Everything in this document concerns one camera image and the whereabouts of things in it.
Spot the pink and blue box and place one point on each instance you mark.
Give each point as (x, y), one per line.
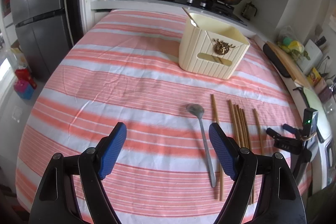
(24, 90)

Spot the wooden cutting board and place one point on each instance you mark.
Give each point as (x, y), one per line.
(288, 64)

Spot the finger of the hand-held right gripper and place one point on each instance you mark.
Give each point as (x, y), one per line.
(290, 129)
(273, 134)

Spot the cardboard box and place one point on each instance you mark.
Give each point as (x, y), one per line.
(18, 54)

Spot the white wall socket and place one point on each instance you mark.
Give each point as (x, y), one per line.
(17, 113)

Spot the white knife block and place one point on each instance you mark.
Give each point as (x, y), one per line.
(312, 53)

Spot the yellow snack packet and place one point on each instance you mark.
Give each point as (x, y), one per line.
(313, 76)

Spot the light green tray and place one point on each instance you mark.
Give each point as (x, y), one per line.
(313, 100)

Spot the metal spoon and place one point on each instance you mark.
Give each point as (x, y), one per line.
(202, 124)

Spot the grey refrigerator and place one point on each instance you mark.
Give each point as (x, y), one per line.
(39, 16)

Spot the dark purple pouch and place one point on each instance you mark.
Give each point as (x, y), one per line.
(326, 92)

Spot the row of wooden chopsticks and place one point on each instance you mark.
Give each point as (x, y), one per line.
(237, 121)

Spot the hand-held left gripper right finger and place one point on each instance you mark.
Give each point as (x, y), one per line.
(223, 153)

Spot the red box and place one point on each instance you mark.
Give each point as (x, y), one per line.
(25, 75)

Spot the clear bag of produce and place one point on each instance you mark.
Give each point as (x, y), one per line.
(291, 45)

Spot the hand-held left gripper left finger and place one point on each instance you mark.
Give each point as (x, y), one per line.
(113, 150)

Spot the pink white striped tablecloth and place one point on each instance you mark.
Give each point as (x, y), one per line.
(118, 69)

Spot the white kitchen counter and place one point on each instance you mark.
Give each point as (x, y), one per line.
(123, 2)

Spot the cream ribbed utensil holder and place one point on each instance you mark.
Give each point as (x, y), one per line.
(204, 56)

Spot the glass french press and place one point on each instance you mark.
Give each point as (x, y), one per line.
(248, 11)

